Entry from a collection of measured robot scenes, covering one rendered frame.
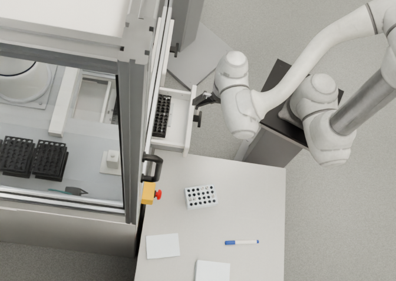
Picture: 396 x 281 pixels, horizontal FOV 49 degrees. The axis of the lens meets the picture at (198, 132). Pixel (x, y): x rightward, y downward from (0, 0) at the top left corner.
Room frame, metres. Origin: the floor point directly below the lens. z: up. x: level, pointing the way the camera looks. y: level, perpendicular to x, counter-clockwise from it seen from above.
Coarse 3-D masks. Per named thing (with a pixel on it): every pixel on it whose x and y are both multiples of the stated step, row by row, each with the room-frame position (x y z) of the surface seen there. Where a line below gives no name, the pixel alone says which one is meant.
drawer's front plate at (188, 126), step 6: (192, 90) 0.90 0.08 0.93; (192, 96) 0.88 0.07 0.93; (192, 108) 0.82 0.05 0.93; (192, 114) 0.80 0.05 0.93; (192, 120) 0.77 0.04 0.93; (186, 126) 0.77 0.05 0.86; (186, 132) 0.72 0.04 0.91; (186, 138) 0.69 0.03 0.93; (186, 144) 0.66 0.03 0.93; (186, 150) 0.65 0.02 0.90; (186, 156) 0.65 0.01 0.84
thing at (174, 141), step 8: (160, 88) 0.88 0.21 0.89; (168, 88) 0.89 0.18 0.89; (160, 96) 0.88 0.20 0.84; (176, 96) 0.89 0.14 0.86; (184, 96) 0.90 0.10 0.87; (176, 104) 0.86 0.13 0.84; (184, 104) 0.88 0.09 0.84; (176, 112) 0.83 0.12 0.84; (184, 112) 0.84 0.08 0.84; (176, 120) 0.79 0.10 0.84; (184, 120) 0.80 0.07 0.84; (168, 128) 0.74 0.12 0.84; (176, 128) 0.76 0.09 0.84; (184, 128) 0.77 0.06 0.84; (152, 136) 0.69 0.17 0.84; (168, 136) 0.71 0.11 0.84; (176, 136) 0.72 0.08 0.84; (152, 144) 0.64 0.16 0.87; (160, 144) 0.65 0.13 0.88; (168, 144) 0.65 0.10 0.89; (176, 144) 0.66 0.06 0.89
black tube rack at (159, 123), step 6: (162, 96) 0.84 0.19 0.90; (162, 102) 0.82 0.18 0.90; (156, 108) 0.78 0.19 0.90; (162, 108) 0.81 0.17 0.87; (156, 114) 0.76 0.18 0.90; (162, 114) 0.76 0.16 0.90; (156, 120) 0.73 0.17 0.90; (162, 120) 0.74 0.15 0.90; (156, 126) 0.71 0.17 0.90; (162, 126) 0.72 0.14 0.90; (156, 132) 0.68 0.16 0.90
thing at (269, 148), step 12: (264, 132) 1.00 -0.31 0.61; (276, 132) 0.95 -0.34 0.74; (252, 144) 1.10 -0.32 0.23; (264, 144) 0.99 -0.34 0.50; (276, 144) 0.98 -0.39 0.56; (288, 144) 0.97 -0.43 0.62; (300, 144) 0.93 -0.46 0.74; (240, 156) 1.10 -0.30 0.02; (252, 156) 0.99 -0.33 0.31; (264, 156) 0.98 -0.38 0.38; (276, 156) 0.98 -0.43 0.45; (288, 156) 0.97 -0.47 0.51
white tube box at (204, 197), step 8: (208, 184) 0.58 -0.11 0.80; (184, 192) 0.52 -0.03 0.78; (192, 192) 0.53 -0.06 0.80; (200, 192) 0.54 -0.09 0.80; (208, 192) 0.56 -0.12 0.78; (192, 200) 0.50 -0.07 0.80; (200, 200) 0.51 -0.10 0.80; (208, 200) 0.52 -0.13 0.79; (216, 200) 0.53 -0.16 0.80; (192, 208) 0.47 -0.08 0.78
